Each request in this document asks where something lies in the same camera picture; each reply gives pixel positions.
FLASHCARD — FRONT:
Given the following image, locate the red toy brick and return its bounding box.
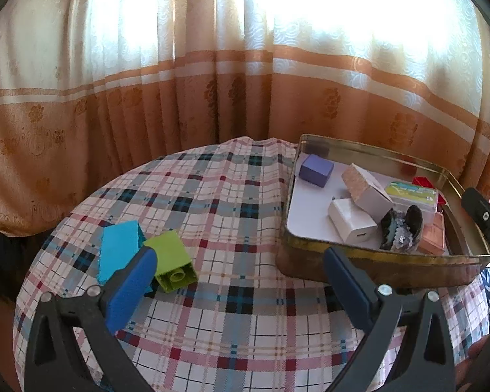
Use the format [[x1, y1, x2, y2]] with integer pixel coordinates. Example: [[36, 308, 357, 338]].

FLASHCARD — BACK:
[[412, 176, 446, 206]]

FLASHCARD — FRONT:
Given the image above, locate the blue toy brick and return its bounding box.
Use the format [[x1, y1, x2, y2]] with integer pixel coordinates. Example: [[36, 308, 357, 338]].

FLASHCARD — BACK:
[[97, 220, 157, 295]]

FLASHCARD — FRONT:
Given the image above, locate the green toy brick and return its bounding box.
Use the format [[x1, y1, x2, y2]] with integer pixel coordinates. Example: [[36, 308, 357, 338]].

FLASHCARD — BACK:
[[144, 230, 198, 293]]

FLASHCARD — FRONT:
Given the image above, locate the purple foam block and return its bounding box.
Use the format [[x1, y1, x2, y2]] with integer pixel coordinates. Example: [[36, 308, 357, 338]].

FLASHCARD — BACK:
[[299, 154, 335, 188]]

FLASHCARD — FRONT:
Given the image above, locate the copper compact case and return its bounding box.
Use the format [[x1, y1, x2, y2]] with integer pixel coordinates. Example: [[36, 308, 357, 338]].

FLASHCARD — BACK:
[[418, 212, 446, 256]]

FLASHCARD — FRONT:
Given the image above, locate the gold metal tin tray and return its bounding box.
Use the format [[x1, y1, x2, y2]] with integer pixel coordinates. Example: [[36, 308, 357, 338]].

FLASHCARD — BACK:
[[275, 133, 490, 289]]

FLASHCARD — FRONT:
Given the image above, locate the clear box green label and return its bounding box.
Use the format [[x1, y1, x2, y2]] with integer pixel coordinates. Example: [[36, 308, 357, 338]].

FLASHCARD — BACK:
[[385, 181, 438, 211]]

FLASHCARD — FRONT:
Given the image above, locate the black hair claw clip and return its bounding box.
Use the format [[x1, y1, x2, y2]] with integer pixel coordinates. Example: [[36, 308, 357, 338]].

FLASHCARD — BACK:
[[380, 205, 423, 254]]

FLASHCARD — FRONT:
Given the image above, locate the cork pattern white box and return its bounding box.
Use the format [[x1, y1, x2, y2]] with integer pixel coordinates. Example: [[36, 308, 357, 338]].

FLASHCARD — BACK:
[[342, 164, 394, 222]]

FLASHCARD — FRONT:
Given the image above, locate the white charger adapter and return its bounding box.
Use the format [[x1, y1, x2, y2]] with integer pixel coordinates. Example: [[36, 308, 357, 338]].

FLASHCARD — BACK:
[[327, 198, 378, 244]]

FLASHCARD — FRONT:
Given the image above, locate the plaid tablecloth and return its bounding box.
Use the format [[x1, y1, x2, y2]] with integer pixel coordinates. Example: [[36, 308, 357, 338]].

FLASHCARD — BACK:
[[12, 136, 490, 392]]

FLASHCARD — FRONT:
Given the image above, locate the orange cream curtain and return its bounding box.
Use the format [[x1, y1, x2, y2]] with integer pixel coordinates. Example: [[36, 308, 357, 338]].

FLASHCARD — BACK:
[[0, 0, 490, 236]]

